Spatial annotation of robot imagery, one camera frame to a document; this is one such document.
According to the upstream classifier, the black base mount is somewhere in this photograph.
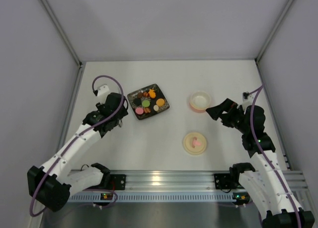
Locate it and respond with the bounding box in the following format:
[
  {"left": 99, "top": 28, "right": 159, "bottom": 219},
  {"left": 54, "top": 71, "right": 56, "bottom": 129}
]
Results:
[
  {"left": 99, "top": 174, "right": 126, "bottom": 191},
  {"left": 214, "top": 173, "right": 238, "bottom": 193}
]

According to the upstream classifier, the right aluminium frame post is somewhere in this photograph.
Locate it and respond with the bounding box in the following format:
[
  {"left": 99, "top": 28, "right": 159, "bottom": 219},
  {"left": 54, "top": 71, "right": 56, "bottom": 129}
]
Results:
[{"left": 254, "top": 0, "right": 296, "bottom": 66}]

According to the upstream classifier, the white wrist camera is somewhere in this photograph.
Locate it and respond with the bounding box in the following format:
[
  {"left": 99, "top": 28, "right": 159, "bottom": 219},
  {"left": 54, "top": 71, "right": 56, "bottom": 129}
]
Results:
[
  {"left": 94, "top": 84, "right": 110, "bottom": 97},
  {"left": 242, "top": 92, "right": 254, "bottom": 108}
]

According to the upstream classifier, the slotted grey cable duct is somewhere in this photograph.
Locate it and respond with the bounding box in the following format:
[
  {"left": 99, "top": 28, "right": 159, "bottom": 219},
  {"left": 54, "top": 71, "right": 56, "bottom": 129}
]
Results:
[{"left": 67, "top": 192, "right": 251, "bottom": 203}]

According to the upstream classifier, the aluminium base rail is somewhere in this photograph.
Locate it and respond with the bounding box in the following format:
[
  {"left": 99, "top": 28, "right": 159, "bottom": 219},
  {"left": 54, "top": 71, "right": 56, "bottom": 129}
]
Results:
[{"left": 67, "top": 170, "right": 309, "bottom": 192}]

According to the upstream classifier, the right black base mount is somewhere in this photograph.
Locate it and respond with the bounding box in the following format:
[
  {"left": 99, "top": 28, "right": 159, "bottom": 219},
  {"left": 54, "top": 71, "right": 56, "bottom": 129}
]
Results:
[{"left": 214, "top": 173, "right": 238, "bottom": 193}]

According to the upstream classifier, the cream lid pink knob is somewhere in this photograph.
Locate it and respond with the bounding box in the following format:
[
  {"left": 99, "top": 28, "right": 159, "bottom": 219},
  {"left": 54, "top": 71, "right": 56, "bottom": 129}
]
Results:
[{"left": 183, "top": 132, "right": 207, "bottom": 155}]

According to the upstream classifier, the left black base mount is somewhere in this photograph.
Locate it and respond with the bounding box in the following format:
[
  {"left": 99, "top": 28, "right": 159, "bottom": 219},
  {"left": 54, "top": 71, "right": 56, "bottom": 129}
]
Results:
[{"left": 99, "top": 174, "right": 126, "bottom": 191}]

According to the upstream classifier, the red bacon piece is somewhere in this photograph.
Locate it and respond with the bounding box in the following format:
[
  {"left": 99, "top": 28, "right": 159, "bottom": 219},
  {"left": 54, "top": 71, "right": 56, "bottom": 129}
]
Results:
[{"left": 144, "top": 107, "right": 151, "bottom": 114}]

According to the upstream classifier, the left aluminium frame post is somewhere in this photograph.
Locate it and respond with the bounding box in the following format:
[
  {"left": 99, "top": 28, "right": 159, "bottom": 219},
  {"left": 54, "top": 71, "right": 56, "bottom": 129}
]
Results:
[{"left": 39, "top": 0, "right": 82, "bottom": 67}]

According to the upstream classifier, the aluminium frame post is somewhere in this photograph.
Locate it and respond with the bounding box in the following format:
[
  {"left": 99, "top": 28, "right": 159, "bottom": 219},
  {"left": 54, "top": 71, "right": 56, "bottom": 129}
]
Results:
[
  {"left": 254, "top": 0, "right": 296, "bottom": 66},
  {"left": 39, "top": 0, "right": 82, "bottom": 67}
]

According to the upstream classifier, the orange fish-shaped food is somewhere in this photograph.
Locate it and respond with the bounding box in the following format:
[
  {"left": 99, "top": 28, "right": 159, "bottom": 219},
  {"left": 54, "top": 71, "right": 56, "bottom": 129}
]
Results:
[{"left": 148, "top": 89, "right": 156, "bottom": 99}]

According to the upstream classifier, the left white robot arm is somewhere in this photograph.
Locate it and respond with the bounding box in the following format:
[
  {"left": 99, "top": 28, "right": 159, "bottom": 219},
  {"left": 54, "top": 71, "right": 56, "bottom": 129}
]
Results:
[{"left": 27, "top": 92, "right": 128, "bottom": 217}]

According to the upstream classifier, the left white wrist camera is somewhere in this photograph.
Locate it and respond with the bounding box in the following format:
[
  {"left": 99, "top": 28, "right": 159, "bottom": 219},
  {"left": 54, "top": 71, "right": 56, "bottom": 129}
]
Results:
[{"left": 94, "top": 84, "right": 110, "bottom": 97}]

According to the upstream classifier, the cream pink round bowl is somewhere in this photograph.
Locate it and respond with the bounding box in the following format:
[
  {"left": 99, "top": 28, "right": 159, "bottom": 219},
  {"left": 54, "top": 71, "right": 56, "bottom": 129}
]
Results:
[{"left": 189, "top": 91, "right": 212, "bottom": 113}]

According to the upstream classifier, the pink sandwich cookie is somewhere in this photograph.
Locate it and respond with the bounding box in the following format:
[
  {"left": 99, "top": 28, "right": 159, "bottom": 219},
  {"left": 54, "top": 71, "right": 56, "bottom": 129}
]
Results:
[{"left": 135, "top": 107, "right": 144, "bottom": 115}]

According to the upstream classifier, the black sandwich cookie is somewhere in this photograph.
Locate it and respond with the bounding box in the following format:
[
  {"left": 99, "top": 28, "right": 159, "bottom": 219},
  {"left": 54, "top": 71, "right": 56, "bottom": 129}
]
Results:
[{"left": 133, "top": 98, "right": 142, "bottom": 106}]

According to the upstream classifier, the orange sandwich cookie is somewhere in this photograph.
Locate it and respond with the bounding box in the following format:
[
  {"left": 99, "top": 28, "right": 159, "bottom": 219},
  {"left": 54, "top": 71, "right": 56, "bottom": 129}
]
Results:
[{"left": 156, "top": 98, "right": 165, "bottom": 107}]

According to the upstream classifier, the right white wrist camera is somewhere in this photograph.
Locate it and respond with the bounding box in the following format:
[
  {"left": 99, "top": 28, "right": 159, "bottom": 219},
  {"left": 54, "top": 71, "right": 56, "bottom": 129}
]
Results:
[{"left": 242, "top": 92, "right": 254, "bottom": 108}]

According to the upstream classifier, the black floral square plate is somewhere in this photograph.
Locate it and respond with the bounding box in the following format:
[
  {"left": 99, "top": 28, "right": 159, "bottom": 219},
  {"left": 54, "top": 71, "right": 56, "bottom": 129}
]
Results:
[{"left": 127, "top": 83, "right": 170, "bottom": 120}]

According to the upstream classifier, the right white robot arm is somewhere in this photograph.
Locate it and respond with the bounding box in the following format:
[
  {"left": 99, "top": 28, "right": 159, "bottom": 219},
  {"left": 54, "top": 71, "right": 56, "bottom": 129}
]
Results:
[{"left": 206, "top": 99, "right": 315, "bottom": 228}]

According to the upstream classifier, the green sandwich cookie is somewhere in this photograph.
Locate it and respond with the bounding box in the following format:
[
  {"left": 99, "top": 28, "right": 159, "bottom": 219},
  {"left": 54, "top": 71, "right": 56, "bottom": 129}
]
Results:
[{"left": 142, "top": 100, "right": 150, "bottom": 108}]

